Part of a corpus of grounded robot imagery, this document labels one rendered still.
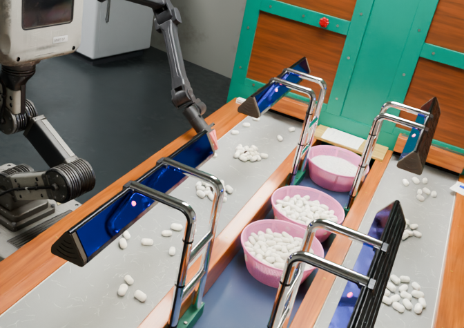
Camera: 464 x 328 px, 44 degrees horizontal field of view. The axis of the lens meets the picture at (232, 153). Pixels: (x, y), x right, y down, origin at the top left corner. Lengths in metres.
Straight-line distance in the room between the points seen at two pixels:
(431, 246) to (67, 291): 1.24
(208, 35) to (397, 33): 3.06
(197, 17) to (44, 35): 3.62
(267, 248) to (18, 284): 0.75
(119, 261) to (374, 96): 1.46
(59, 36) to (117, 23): 3.18
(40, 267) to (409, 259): 1.17
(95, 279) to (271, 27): 1.54
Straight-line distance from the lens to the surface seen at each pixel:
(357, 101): 2.70
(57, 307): 1.57
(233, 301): 1.74
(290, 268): 1.25
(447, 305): 1.88
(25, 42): 1.90
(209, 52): 5.45
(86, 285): 1.63
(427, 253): 2.12
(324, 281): 1.77
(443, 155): 2.65
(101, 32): 5.05
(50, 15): 1.94
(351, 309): 1.16
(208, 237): 1.46
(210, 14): 5.39
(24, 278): 1.61
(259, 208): 2.01
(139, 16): 5.33
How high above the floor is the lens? 1.82
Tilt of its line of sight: 27 degrees down
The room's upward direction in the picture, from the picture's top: 12 degrees clockwise
